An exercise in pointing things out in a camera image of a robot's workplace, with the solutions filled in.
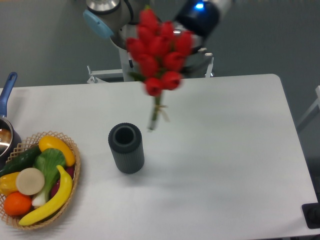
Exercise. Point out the red tulip bouquet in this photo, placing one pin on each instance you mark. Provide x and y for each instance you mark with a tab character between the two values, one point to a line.
160	54

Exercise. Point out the woven wicker basket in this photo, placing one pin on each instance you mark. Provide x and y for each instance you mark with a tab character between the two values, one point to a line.
26	144

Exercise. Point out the blue handled saucepan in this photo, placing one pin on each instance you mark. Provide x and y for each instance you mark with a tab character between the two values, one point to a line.
9	138

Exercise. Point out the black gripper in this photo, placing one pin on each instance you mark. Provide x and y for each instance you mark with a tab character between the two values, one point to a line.
200	57

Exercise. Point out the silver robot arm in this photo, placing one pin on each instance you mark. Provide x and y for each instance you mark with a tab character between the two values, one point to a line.
118	19

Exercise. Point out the dark red vegetable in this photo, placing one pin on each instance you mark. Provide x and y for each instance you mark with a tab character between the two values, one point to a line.
71	171

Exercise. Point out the yellow bell pepper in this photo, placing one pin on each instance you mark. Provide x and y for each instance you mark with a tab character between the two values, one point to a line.
8	183

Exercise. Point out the dark grey ribbed vase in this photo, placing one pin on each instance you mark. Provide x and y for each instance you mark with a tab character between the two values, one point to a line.
126	145

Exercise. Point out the green bok choy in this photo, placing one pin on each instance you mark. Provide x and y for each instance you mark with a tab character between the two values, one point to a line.
47	163

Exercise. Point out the black device at table edge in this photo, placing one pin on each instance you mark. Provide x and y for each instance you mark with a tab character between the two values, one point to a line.
311	212

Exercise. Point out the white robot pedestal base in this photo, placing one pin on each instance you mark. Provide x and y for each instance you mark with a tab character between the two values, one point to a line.
128	66

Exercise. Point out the beige round disc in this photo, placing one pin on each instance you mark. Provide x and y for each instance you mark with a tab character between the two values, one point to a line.
30	181

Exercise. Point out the white frame at right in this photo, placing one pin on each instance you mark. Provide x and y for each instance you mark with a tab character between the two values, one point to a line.
310	113

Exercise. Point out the green cucumber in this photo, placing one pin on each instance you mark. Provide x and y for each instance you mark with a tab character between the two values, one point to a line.
20	162

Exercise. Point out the yellow banana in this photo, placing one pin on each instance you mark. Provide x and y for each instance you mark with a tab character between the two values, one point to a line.
54	204

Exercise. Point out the orange fruit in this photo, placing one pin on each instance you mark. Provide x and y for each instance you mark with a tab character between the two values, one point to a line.
17	204

